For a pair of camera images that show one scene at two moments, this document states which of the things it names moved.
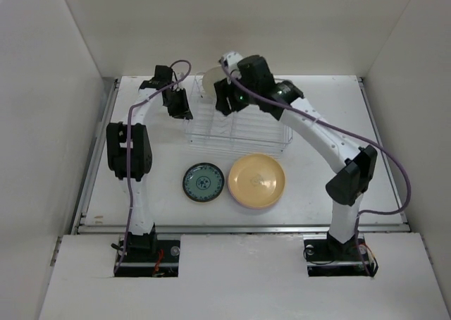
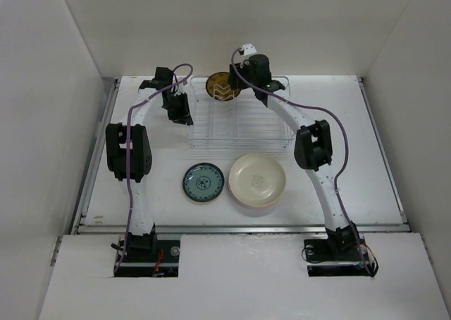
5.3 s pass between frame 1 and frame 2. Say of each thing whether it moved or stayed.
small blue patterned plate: stayed
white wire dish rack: stayed
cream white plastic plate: moved
